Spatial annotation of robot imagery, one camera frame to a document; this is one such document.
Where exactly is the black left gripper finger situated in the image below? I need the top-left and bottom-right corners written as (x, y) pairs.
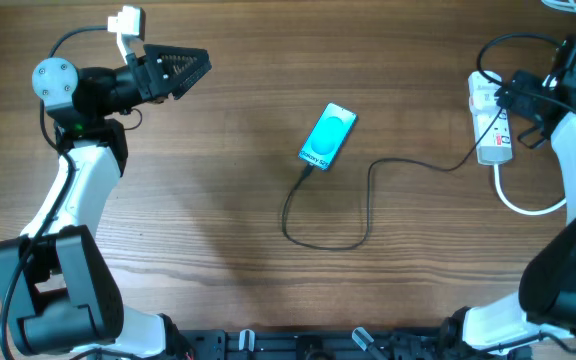
top-left (171, 61), bottom-right (212, 100)
top-left (144, 44), bottom-right (208, 97)

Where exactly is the black USB charging cable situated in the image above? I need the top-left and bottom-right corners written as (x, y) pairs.
top-left (281, 84), bottom-right (507, 251)

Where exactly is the Galaxy S25 smartphone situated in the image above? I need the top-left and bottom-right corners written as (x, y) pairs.
top-left (298, 103), bottom-right (357, 171)

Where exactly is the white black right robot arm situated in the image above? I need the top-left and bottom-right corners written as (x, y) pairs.
top-left (438, 35), bottom-right (576, 359)

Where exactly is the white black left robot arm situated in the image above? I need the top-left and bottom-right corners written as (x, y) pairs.
top-left (0, 44), bottom-right (211, 359)

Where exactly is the white charger plug adapter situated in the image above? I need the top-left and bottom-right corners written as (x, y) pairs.
top-left (469, 86), bottom-right (498, 115)

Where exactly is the white power strip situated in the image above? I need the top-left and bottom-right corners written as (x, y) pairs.
top-left (468, 71), bottom-right (513, 166)

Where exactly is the white power strip cord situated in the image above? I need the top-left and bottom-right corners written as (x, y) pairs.
top-left (492, 0), bottom-right (576, 217)

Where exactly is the black mounting rail base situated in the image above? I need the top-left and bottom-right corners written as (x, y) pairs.
top-left (87, 327), bottom-right (534, 360)

